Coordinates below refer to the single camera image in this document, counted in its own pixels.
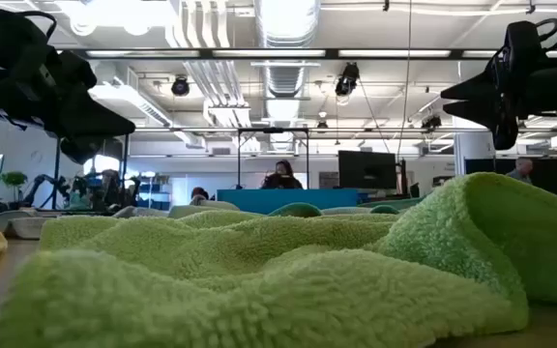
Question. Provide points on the green background plant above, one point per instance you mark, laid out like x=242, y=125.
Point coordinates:
x=13, y=179

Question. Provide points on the lime green microfiber towel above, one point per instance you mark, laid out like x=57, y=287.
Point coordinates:
x=278, y=290

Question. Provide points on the person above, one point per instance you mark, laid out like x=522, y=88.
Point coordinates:
x=199, y=194
x=282, y=179
x=520, y=171

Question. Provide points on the grey waffle weave towel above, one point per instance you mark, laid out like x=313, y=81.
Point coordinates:
x=27, y=227

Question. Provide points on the blue plastic bin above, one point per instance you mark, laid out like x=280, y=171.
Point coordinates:
x=288, y=199

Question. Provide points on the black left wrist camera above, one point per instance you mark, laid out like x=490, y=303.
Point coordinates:
x=73, y=70

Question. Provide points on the black computer monitor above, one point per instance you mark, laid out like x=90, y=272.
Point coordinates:
x=366, y=169

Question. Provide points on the silver ventilation duct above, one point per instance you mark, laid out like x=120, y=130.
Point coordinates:
x=285, y=19

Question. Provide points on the black partition wall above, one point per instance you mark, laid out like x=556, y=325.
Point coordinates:
x=549, y=166

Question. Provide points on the black overhead frame bar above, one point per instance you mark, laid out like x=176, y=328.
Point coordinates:
x=269, y=53

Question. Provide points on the black ceiling spotlight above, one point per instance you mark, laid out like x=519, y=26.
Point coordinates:
x=431, y=123
x=180, y=87

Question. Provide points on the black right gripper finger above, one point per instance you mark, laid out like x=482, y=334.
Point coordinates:
x=481, y=89
x=496, y=118

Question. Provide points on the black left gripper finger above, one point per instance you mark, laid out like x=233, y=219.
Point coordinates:
x=90, y=150
x=90, y=118

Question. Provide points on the black overhead camera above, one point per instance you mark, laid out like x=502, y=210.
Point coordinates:
x=347, y=79

